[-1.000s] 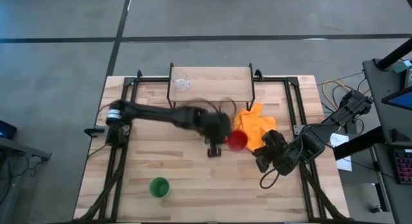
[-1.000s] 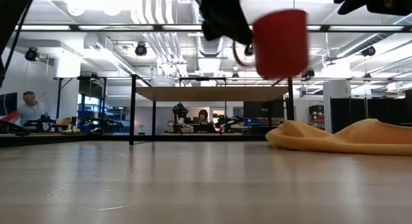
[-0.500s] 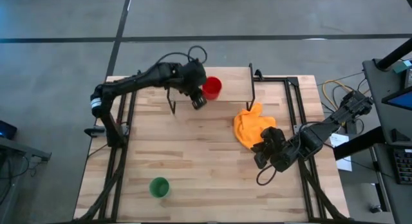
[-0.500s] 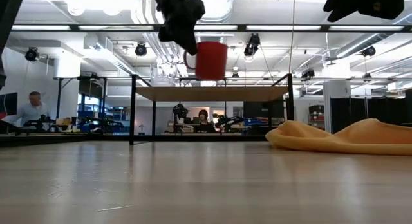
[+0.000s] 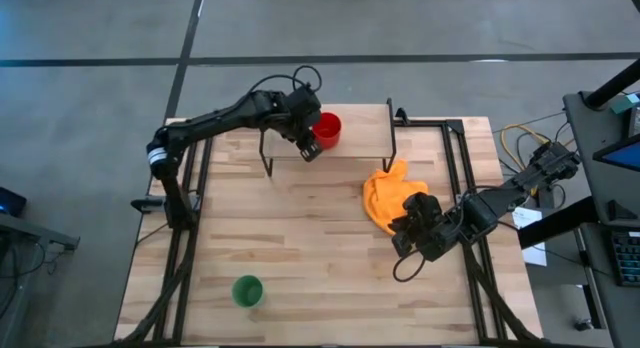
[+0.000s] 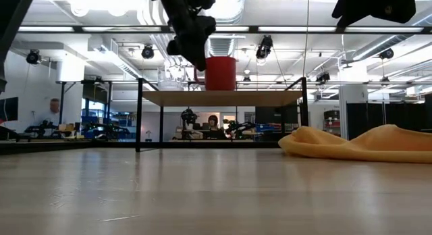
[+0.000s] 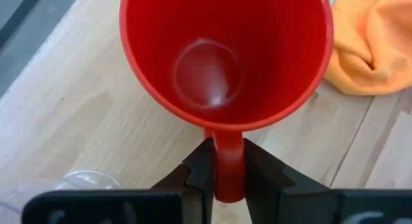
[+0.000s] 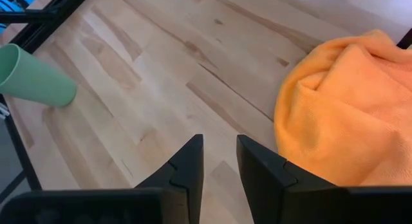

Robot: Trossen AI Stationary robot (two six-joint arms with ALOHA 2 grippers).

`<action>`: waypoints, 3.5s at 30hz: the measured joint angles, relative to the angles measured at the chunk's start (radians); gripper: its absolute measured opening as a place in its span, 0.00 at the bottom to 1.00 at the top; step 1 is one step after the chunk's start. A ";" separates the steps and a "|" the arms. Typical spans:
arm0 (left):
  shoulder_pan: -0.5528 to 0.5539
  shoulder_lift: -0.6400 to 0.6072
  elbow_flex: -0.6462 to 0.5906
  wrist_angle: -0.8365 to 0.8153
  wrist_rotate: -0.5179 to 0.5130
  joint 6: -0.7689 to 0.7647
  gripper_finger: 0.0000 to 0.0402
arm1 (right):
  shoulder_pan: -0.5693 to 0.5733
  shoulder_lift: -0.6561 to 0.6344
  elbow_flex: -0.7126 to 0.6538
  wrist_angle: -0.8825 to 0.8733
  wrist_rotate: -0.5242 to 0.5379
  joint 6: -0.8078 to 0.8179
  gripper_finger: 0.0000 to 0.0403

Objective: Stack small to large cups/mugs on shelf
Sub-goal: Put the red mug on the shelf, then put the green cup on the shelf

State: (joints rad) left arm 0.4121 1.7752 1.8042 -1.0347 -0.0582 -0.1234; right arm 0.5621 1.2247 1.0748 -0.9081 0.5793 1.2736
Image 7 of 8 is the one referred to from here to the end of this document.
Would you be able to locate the red mug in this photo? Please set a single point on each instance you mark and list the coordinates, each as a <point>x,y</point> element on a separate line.
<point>225,24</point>

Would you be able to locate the clear plastic cup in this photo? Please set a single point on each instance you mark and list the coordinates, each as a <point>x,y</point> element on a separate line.
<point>87,180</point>

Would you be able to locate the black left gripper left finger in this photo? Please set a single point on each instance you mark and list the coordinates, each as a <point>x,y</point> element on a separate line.
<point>199,172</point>

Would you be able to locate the orange cloth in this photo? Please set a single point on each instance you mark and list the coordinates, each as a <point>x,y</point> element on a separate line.
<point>370,40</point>

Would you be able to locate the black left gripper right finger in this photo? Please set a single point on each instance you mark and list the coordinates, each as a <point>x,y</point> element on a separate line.
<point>273,192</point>

